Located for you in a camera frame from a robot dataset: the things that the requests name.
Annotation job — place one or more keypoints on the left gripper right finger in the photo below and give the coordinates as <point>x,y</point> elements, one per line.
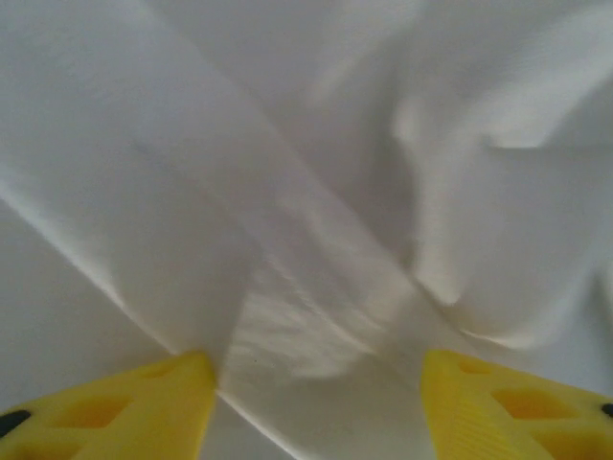
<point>503,421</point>

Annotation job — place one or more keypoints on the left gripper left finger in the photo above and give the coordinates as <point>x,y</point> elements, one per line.
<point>120,421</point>

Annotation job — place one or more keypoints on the white t-shirt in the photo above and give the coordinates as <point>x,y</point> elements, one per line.
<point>306,167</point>

